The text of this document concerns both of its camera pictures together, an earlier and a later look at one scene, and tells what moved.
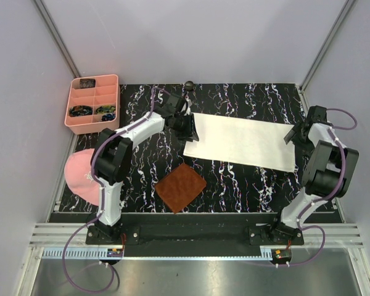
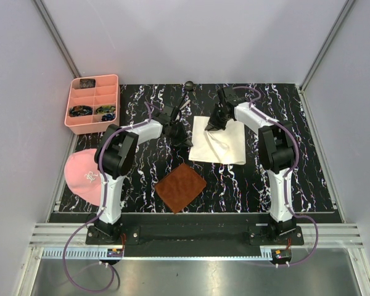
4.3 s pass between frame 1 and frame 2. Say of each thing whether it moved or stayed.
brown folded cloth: stayed
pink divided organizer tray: stayed
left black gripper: moved
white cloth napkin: moved
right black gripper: moved
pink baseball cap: stayed
